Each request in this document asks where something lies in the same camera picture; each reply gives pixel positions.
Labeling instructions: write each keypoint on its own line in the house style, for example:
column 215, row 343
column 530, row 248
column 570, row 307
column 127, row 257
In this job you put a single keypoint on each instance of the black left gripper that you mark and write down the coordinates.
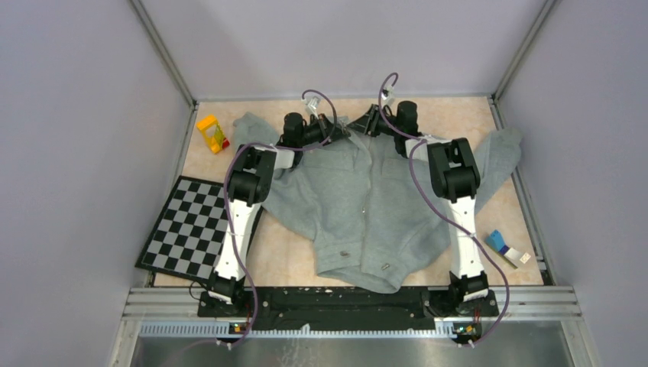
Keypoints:
column 328, row 132

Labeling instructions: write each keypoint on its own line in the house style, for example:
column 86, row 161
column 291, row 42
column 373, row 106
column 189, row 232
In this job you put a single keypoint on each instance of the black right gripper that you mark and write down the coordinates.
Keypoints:
column 367, row 123

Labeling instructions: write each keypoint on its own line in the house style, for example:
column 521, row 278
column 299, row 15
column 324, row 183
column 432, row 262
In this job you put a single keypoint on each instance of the grey zip-up jacket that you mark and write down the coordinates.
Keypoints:
column 367, row 212

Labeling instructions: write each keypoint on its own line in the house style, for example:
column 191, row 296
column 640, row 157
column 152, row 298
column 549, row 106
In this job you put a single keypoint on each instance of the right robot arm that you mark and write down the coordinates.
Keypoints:
column 454, row 178

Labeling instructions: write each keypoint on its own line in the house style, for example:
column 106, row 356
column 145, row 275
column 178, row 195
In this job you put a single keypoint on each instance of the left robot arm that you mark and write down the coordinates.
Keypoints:
column 248, row 184

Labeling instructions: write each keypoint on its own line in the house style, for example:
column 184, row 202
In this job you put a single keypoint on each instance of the blue toy block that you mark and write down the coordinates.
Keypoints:
column 496, row 242

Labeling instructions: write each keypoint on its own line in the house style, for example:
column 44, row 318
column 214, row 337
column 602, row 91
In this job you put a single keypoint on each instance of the black white checkerboard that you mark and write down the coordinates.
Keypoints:
column 191, row 237

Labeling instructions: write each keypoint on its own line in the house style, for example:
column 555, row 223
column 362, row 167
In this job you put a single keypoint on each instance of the white small card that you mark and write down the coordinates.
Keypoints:
column 516, row 258

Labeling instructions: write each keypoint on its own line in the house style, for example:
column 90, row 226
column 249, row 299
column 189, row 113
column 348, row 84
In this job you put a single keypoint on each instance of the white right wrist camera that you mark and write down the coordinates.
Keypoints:
column 387, row 95

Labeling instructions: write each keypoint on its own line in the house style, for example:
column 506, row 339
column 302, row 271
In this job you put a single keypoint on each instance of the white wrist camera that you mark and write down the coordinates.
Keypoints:
column 387, row 95
column 311, row 105

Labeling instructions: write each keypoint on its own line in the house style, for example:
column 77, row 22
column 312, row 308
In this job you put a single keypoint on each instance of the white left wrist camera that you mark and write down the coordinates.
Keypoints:
column 311, row 105

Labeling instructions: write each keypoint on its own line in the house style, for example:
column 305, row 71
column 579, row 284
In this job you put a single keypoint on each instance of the yellow toy block frame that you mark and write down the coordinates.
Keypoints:
column 212, row 133

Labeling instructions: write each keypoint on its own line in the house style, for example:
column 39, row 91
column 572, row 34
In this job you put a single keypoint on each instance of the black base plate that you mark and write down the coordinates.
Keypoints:
column 344, row 308

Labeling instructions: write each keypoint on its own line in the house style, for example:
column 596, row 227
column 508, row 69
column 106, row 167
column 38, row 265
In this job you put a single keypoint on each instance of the aluminium front rail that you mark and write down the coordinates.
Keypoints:
column 172, row 311

